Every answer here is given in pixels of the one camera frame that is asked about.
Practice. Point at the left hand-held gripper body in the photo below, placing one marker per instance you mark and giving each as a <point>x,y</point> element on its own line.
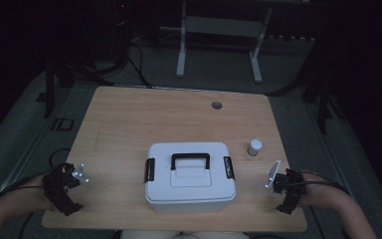
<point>58,181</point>

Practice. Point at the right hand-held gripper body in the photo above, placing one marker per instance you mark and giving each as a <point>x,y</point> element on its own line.
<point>291,184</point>

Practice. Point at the small white-capped bottle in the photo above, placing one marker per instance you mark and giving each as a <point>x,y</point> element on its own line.
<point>254,146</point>

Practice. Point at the white plastic storage box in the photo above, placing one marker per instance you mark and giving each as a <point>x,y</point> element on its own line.
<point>192,206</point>

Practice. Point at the person's right hand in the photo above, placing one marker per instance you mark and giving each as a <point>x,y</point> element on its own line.
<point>316,194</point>

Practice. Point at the person's left hand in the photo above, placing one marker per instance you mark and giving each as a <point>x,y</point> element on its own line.
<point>35,194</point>

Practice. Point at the black metal stand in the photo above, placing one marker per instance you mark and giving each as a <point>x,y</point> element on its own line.
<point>321,109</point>
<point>48,99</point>

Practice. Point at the round table grommet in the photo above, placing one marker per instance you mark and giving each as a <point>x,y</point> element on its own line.
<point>217,105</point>

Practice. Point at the white metal stand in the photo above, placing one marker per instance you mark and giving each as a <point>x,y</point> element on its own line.
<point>219,26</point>

